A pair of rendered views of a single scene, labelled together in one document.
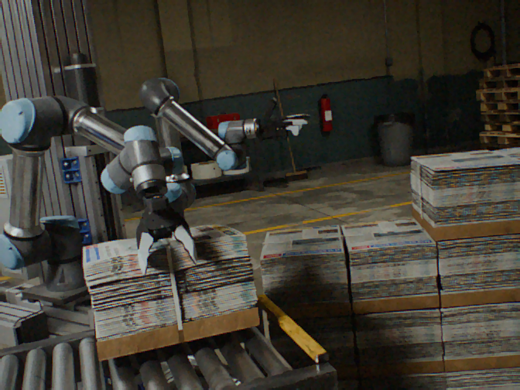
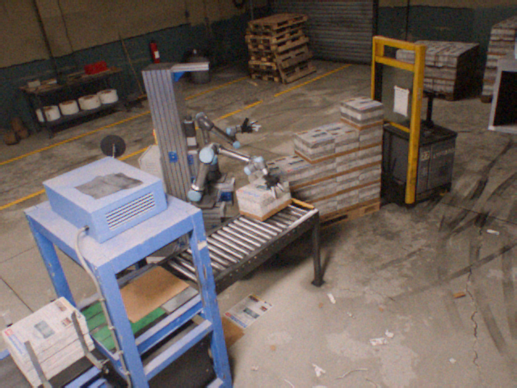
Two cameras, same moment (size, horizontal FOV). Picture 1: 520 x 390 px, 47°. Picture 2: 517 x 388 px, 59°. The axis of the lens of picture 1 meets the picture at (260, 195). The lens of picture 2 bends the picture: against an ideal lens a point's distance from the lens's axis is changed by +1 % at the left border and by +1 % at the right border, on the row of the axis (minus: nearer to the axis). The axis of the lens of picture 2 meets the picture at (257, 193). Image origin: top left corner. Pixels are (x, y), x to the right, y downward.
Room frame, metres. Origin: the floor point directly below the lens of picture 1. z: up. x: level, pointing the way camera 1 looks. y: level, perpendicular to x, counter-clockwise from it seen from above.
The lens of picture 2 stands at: (-1.68, 1.82, 2.88)
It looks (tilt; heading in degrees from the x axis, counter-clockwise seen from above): 29 degrees down; 334
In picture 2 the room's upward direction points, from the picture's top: 6 degrees counter-clockwise
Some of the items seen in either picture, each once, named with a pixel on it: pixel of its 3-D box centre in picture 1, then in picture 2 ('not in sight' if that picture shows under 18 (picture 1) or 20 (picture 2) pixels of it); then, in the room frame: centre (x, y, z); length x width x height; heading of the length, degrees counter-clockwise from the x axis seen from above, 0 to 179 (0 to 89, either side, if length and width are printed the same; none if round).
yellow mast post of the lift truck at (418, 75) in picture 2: not in sight; (414, 130); (1.64, -1.70, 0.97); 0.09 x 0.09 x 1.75; 85
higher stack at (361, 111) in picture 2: not in sight; (360, 158); (2.01, -1.29, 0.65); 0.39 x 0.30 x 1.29; 175
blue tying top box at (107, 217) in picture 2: not in sight; (105, 195); (0.92, 1.58, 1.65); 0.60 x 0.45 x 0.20; 17
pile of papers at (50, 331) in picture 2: not in sight; (48, 339); (0.75, 2.12, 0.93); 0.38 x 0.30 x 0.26; 107
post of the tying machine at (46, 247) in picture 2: not in sight; (67, 303); (1.24, 1.99, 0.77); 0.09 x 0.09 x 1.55; 17
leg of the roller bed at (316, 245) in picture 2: not in sight; (317, 253); (1.17, -0.08, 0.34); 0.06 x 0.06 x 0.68; 17
